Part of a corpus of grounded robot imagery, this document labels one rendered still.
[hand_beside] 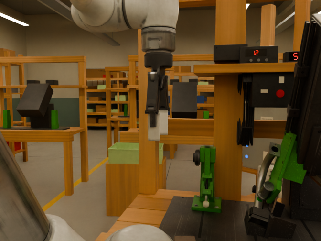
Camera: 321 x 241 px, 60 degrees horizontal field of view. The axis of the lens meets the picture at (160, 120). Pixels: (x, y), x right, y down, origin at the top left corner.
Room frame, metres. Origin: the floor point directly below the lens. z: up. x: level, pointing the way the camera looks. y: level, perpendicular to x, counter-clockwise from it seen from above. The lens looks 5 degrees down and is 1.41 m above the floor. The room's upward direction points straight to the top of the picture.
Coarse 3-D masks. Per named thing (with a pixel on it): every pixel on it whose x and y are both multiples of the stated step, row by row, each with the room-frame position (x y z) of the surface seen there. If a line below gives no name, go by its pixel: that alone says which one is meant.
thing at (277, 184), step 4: (276, 180) 0.95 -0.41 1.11; (276, 184) 0.93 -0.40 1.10; (280, 184) 0.93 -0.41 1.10; (276, 188) 0.92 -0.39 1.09; (280, 188) 0.92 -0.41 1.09; (272, 192) 0.95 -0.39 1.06; (276, 192) 0.93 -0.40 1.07; (268, 196) 0.98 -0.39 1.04; (272, 196) 0.95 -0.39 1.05; (276, 196) 0.94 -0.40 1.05; (268, 200) 0.97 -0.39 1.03; (272, 200) 0.96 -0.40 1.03
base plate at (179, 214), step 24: (168, 216) 1.12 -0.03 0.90; (192, 216) 1.12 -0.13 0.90; (216, 216) 1.12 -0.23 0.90; (240, 216) 1.12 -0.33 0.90; (288, 216) 1.12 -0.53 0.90; (216, 240) 0.93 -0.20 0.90; (240, 240) 0.93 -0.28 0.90; (264, 240) 0.93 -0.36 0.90; (288, 240) 0.93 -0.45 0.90; (312, 240) 0.93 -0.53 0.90
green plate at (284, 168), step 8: (288, 136) 0.99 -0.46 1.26; (296, 136) 0.93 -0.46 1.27; (288, 144) 0.96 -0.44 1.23; (296, 144) 0.94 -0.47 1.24; (280, 152) 1.02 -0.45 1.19; (288, 152) 0.94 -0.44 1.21; (280, 160) 0.99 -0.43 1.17; (288, 160) 0.94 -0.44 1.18; (296, 160) 0.94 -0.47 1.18; (280, 168) 0.95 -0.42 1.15; (288, 168) 0.95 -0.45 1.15; (296, 168) 0.94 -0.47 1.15; (272, 176) 1.02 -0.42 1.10; (280, 176) 0.94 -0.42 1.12; (288, 176) 0.95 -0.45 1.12; (296, 176) 0.94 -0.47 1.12; (304, 176) 0.94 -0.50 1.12
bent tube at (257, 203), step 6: (270, 144) 1.04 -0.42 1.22; (276, 144) 1.05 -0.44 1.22; (270, 150) 1.03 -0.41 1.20; (276, 150) 1.05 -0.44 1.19; (270, 156) 1.05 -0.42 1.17; (276, 156) 1.02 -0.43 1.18; (264, 162) 1.09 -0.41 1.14; (270, 162) 1.08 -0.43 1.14; (264, 168) 1.09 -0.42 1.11; (258, 174) 1.11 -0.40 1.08; (264, 174) 1.09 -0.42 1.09; (258, 180) 1.09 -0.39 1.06; (264, 180) 1.08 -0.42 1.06; (258, 186) 1.06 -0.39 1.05; (258, 204) 1.00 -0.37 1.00
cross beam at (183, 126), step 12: (168, 120) 1.50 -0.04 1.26; (180, 120) 1.48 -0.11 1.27; (192, 120) 1.47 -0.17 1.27; (204, 120) 1.46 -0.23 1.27; (264, 120) 1.39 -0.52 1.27; (276, 120) 1.39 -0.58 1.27; (168, 132) 1.50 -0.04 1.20; (180, 132) 1.48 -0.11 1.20; (192, 132) 1.47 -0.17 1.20; (204, 132) 1.46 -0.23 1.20; (264, 132) 1.39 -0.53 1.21; (276, 132) 1.38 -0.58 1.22
